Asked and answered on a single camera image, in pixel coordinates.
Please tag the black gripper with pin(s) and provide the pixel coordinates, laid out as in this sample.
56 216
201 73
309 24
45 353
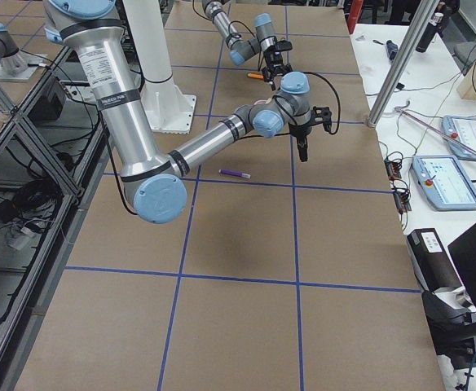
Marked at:
273 62
300 130

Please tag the purple marker pen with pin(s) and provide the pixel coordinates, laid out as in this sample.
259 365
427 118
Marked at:
234 174

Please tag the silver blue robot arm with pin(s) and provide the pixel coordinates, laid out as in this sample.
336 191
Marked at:
127 65
241 50

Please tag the pink pen holder cup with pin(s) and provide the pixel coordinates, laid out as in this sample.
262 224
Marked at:
262 101

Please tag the orange highlighter pen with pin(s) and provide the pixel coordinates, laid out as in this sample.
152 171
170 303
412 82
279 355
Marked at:
255 75

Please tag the folded navy umbrella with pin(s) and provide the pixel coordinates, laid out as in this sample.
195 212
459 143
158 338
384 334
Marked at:
392 49

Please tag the near blue teach pendant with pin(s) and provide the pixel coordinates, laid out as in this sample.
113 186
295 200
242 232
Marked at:
444 183

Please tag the blue teach pendant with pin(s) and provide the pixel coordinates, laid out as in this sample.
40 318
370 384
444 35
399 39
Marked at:
444 183
463 130

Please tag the black bottle on desk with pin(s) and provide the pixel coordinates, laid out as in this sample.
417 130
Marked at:
428 35

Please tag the far blue teach pendant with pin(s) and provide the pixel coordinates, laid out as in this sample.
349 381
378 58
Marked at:
463 130

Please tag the black rectangular box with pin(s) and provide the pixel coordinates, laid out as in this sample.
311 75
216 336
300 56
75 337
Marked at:
431 263

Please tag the aluminium frame post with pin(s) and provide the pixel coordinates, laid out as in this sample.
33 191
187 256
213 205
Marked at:
415 30

